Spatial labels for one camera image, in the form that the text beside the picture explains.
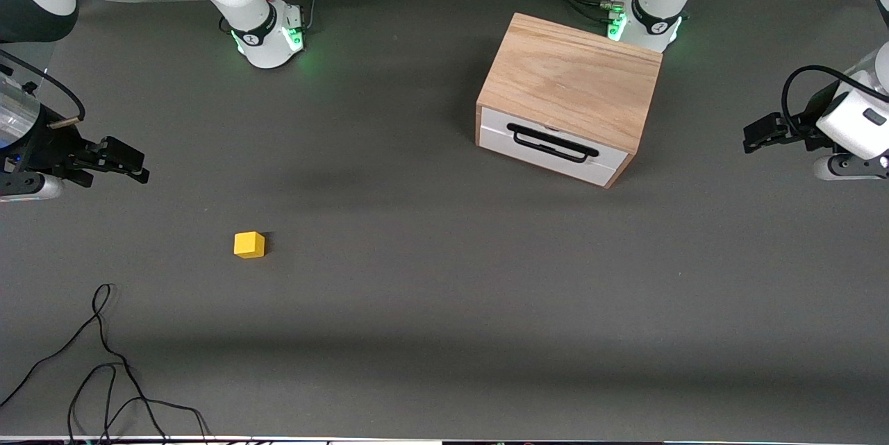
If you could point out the wooden drawer cabinet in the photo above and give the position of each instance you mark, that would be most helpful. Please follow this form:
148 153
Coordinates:
569 77

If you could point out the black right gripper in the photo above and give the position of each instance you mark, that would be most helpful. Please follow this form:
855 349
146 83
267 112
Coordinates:
47 146

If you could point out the yellow wooden block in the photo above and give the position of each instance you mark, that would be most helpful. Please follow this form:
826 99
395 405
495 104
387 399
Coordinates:
248 245

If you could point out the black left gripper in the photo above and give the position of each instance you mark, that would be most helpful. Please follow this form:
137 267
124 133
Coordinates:
803 123

